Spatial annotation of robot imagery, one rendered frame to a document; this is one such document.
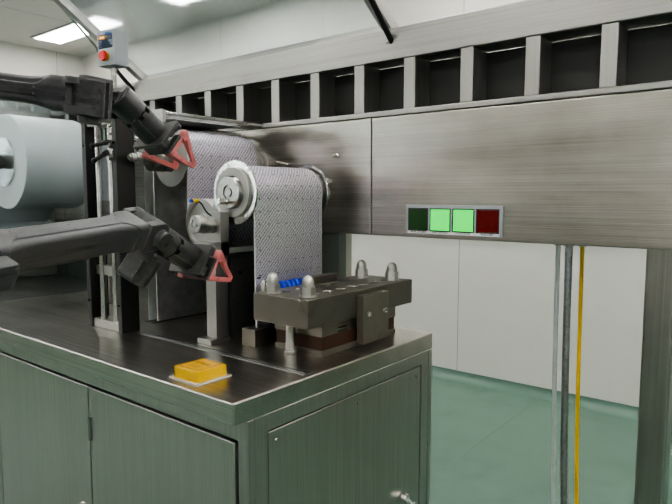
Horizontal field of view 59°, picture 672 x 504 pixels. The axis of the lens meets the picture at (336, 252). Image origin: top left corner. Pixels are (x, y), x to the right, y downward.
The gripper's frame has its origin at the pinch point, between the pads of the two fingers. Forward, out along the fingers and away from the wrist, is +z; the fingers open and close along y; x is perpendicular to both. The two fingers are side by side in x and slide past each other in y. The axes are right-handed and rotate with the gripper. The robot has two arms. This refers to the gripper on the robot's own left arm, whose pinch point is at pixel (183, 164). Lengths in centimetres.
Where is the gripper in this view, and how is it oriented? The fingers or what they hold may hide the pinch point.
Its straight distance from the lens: 132.4
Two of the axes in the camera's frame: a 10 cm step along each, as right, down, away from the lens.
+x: 3.9, -8.1, 4.3
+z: 4.9, 5.8, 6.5
